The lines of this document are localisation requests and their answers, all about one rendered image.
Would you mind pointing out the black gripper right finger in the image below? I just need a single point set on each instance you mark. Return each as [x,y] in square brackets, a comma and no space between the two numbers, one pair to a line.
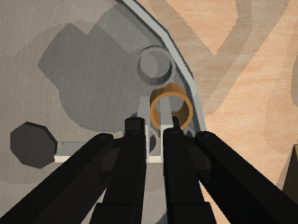
[242,193]

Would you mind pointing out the grey metal ring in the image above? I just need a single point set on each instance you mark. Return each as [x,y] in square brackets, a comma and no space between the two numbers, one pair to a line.
[190,131]
[154,83]
[154,139]

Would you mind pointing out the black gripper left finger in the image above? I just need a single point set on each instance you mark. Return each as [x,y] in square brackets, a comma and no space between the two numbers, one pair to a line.
[68,194]

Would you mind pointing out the bronze bushing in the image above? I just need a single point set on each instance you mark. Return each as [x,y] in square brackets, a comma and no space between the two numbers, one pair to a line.
[184,114]

